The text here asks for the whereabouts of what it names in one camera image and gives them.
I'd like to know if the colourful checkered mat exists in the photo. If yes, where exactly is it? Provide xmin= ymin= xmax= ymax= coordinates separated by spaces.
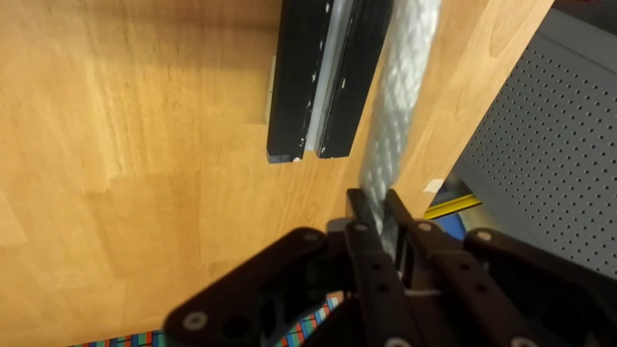
xmin=67 ymin=289 xmax=346 ymax=347

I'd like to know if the black metallic tube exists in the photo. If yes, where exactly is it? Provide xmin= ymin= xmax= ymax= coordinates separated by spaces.
xmin=266 ymin=0 xmax=394 ymax=164

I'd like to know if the blue round object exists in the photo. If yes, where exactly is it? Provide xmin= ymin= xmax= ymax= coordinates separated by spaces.
xmin=433 ymin=214 xmax=466 ymax=240

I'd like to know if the grey perforated metal panel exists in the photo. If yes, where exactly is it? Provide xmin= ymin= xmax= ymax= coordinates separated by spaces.
xmin=453 ymin=7 xmax=617 ymax=280

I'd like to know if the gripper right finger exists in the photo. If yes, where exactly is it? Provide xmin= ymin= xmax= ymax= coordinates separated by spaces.
xmin=385 ymin=188 xmax=617 ymax=347

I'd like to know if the white braided rope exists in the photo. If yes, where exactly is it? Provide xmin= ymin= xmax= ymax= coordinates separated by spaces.
xmin=359 ymin=0 xmax=442 ymax=263

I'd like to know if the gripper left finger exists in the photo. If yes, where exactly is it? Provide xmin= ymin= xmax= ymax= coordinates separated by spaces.
xmin=163 ymin=188 xmax=421 ymax=347

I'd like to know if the yellow bar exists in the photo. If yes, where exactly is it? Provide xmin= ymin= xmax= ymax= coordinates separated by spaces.
xmin=424 ymin=194 xmax=483 ymax=220

